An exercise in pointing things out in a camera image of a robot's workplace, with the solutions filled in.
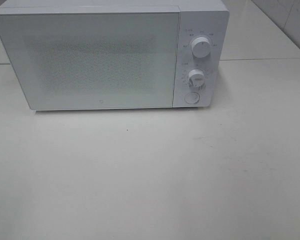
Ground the round door release button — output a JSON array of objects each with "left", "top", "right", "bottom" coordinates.
[{"left": 184, "top": 92, "right": 200, "bottom": 104}]

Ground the white timer knob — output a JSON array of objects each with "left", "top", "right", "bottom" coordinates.
[{"left": 188, "top": 69, "right": 206, "bottom": 88}]

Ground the white microwave door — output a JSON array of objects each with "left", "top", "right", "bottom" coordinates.
[{"left": 0, "top": 5, "right": 180, "bottom": 111}]

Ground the upper white power knob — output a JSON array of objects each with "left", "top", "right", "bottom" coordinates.
[{"left": 191, "top": 36, "right": 212, "bottom": 58}]

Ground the white microwave oven body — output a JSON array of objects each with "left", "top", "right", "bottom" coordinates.
[{"left": 0, "top": 0, "right": 230, "bottom": 108}]

